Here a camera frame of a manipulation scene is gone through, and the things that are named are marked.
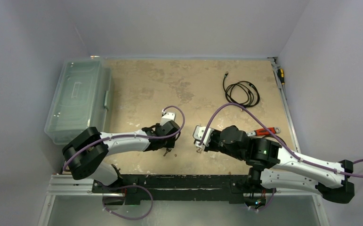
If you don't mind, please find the black key tag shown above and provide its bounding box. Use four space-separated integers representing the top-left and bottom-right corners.
163 148 172 157

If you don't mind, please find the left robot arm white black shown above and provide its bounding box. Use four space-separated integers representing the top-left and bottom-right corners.
62 120 182 193

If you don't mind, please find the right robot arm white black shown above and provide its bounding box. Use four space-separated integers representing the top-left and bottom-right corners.
193 126 355 204

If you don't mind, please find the yellow black screwdriver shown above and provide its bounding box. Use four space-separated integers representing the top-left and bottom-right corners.
277 68 285 85

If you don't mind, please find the clear plastic storage bin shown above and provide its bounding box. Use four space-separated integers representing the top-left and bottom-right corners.
44 58 113 145

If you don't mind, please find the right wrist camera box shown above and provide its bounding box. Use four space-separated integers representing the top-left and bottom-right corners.
193 125 214 149

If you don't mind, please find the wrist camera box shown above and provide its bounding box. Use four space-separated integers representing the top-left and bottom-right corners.
193 125 214 149
160 109 176 126

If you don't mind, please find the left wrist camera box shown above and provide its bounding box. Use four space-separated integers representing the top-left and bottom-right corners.
160 109 176 126

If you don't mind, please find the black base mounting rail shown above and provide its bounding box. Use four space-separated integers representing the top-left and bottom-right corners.
92 174 276 208

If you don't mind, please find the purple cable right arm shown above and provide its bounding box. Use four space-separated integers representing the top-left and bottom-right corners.
198 103 363 180

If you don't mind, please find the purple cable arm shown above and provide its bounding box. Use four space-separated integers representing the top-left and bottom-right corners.
62 105 186 172
198 103 363 180

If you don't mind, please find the red handled adjustable wrench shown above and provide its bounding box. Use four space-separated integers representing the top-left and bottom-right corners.
247 127 281 137

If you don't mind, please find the coiled black cable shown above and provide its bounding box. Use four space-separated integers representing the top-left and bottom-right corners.
222 72 260 109

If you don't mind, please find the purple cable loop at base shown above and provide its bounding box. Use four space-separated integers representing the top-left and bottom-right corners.
101 185 154 221

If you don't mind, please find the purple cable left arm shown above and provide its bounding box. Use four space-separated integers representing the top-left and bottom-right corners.
62 105 186 172

